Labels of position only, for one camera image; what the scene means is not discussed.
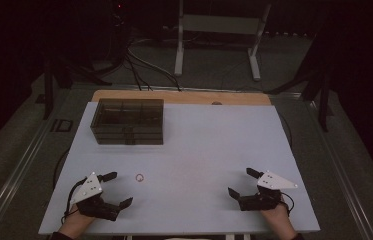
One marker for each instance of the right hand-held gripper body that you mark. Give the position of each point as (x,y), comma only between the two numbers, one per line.
(267,200)

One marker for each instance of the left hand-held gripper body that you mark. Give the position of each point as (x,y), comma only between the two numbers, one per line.
(89,190)

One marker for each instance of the smoky transparent drawer box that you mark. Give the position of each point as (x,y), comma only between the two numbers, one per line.
(127,120)

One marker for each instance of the person's right hand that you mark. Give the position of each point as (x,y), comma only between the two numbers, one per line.
(279,218)

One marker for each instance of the person's left hand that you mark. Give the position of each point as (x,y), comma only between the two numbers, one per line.
(79,220)

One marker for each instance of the white foam board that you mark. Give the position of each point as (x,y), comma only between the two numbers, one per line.
(190,140)

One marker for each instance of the black tripod stand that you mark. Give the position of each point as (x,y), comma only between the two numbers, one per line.
(322,96)
(48,90)

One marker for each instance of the black rectangular floor bracket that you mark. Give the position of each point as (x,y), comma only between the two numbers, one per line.
(62,125)

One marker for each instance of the aluminium floor rail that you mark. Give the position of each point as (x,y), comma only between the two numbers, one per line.
(344,180)
(10,186)

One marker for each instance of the grey metal stand frame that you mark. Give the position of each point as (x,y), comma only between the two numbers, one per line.
(220,25)

